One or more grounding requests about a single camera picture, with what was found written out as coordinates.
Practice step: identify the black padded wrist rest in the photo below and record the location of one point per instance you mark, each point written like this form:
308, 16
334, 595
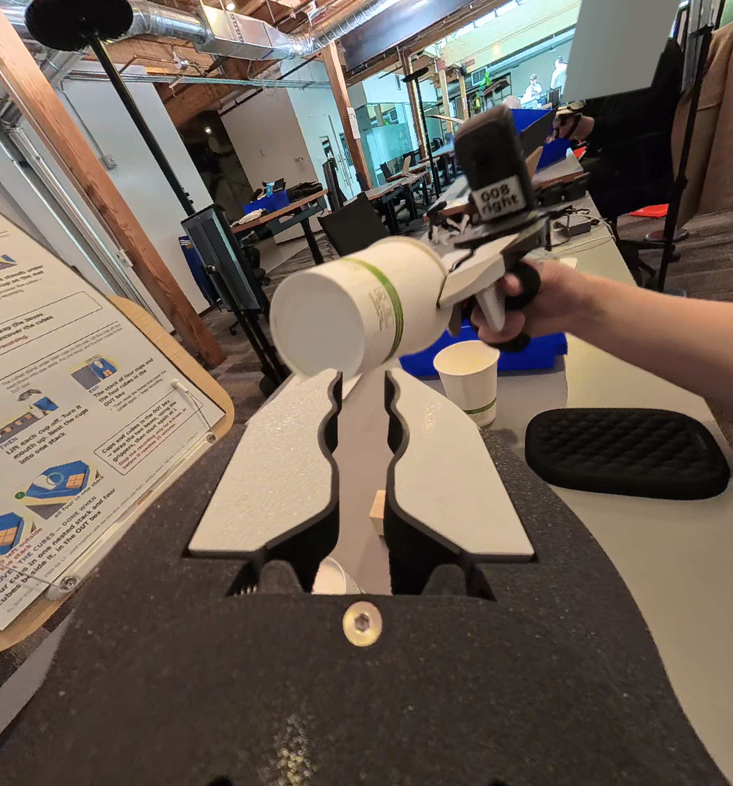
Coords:
624, 454

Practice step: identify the blue plastic bin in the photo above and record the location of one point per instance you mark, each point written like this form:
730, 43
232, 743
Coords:
532, 353

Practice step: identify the silver air duct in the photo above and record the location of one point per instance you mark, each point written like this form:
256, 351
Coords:
237, 30

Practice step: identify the small wooden cube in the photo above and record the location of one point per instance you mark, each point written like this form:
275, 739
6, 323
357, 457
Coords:
377, 513

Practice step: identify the wooden document stand white base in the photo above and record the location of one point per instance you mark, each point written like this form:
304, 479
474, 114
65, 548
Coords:
210, 393

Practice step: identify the wooden office desk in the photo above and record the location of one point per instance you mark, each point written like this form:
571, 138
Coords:
280, 210

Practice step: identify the black floor lamp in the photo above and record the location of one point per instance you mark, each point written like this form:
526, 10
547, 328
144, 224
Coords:
71, 21

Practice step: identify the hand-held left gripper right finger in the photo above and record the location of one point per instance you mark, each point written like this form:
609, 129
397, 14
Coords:
458, 479

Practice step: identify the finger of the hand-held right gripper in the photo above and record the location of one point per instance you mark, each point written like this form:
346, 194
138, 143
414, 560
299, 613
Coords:
449, 230
474, 276

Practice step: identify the person's right forearm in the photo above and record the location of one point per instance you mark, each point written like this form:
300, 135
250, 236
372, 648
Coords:
680, 344

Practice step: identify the grey power adapter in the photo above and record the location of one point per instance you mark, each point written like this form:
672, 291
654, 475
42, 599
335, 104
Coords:
572, 224

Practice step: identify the black coat stand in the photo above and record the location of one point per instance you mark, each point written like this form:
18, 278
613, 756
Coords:
680, 184

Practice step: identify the black desk chair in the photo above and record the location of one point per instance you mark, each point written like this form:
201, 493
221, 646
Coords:
351, 230

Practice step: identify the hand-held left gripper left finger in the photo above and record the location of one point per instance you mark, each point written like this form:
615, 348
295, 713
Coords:
268, 473

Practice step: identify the person's right hand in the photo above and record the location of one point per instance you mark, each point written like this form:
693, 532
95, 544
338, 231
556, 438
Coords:
560, 301

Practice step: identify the white paper cup green band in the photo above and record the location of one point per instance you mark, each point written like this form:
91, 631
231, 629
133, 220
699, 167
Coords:
342, 307
333, 580
468, 387

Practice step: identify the black framed panel on stand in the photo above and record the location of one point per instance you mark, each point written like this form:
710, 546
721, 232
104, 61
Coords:
219, 258

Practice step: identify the wooden support post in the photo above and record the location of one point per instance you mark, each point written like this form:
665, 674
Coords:
84, 178
342, 110

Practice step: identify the tan hanging coat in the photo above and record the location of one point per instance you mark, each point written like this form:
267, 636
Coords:
723, 123

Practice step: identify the printed instruction sheet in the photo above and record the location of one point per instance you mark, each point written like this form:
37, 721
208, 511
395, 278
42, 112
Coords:
65, 399

